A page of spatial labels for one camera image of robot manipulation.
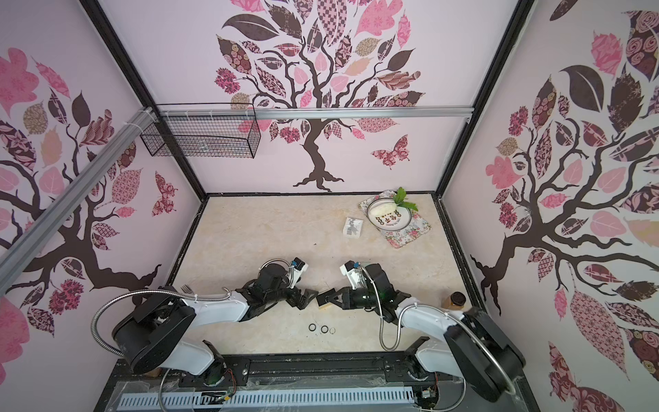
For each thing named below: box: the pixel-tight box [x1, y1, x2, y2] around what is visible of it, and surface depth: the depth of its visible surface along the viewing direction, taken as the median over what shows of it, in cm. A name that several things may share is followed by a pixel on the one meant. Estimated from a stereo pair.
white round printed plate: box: [366, 197, 413, 231], surface depth 112 cm
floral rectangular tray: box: [394, 210, 432, 249], surface depth 109 cm
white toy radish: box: [369, 186, 419, 216], surface depth 115 cm
